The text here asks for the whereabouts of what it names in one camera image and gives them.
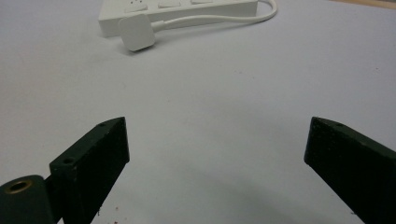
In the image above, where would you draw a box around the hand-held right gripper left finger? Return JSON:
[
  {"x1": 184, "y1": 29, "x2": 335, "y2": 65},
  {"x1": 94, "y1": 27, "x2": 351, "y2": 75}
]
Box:
[{"x1": 49, "y1": 116, "x2": 131, "y2": 224}]

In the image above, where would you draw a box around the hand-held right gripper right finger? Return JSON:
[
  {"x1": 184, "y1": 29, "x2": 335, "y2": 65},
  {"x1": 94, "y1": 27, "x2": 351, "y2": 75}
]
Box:
[{"x1": 304, "y1": 116, "x2": 396, "y2": 224}]

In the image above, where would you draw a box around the white plug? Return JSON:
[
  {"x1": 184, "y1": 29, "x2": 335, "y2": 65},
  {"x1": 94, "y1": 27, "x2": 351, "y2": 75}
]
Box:
[{"x1": 118, "y1": 13, "x2": 156, "y2": 52}]

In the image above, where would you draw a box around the white power strip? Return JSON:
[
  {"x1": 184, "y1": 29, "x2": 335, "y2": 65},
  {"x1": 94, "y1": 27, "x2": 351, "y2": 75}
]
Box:
[{"x1": 98, "y1": 0, "x2": 259, "y2": 38}]

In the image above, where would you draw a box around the white power cable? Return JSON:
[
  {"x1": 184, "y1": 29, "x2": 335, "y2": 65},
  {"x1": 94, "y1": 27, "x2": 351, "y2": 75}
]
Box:
[{"x1": 151, "y1": 0, "x2": 278, "y2": 32}]

